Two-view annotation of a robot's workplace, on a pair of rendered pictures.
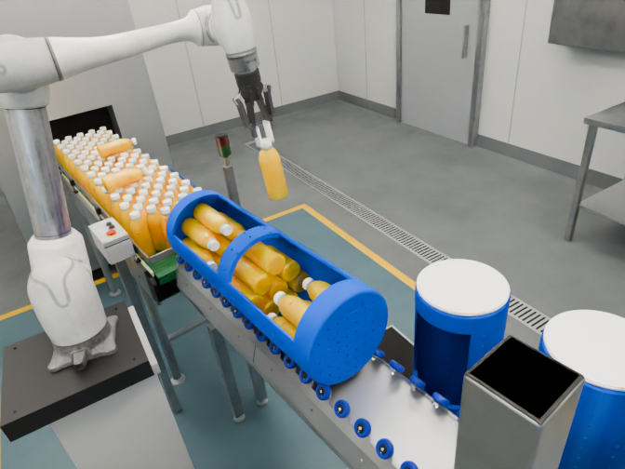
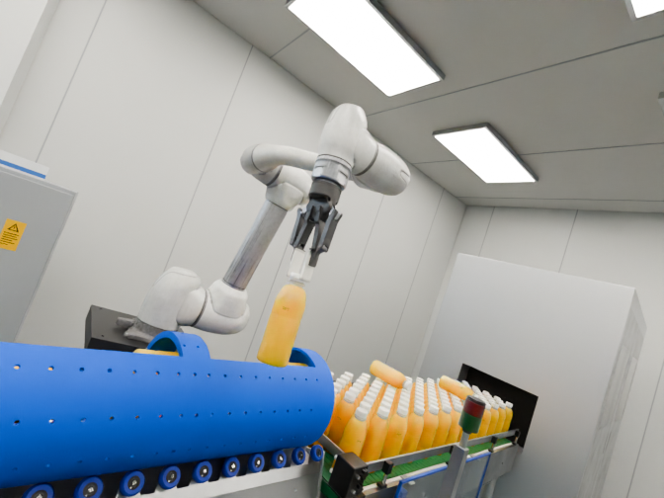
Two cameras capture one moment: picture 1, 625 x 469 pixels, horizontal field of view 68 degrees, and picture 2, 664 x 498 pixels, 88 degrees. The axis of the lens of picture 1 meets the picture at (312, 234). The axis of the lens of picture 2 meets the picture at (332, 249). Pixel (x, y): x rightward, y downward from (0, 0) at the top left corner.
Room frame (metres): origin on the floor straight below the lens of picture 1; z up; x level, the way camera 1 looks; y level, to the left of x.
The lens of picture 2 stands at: (1.37, -0.68, 1.48)
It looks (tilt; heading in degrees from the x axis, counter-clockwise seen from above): 4 degrees up; 82
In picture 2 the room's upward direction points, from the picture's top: 20 degrees clockwise
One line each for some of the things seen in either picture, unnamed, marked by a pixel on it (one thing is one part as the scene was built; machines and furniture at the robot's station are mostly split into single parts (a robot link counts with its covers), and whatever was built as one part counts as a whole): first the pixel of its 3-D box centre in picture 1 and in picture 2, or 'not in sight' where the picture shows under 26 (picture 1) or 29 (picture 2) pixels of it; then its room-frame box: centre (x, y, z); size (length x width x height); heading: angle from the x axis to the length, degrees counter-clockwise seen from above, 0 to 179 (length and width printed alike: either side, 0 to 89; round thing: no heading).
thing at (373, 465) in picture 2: not in sight; (465, 444); (2.47, 0.79, 0.96); 1.60 x 0.01 x 0.03; 35
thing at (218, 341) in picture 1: (227, 374); not in sight; (1.53, 0.47, 0.31); 0.06 x 0.06 x 0.63; 35
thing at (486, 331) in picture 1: (453, 381); not in sight; (1.12, -0.45, 0.59); 0.28 x 0.28 x 0.88
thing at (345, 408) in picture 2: not in sight; (340, 424); (1.79, 0.54, 1.00); 0.07 x 0.07 x 0.19
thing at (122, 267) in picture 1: (150, 339); not in sight; (1.63, 0.81, 0.50); 0.04 x 0.04 x 1.00; 35
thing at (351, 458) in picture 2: not in sight; (347, 475); (1.78, 0.31, 0.95); 0.10 x 0.07 x 0.10; 125
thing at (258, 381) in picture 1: (252, 359); not in sight; (1.61, 0.36, 0.31); 0.06 x 0.06 x 0.63; 35
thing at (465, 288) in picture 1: (461, 285); not in sight; (1.12, -0.45, 1.03); 0.28 x 0.28 x 0.01
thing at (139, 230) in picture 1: (141, 235); not in sight; (1.74, 0.73, 1.00); 0.07 x 0.07 x 0.19
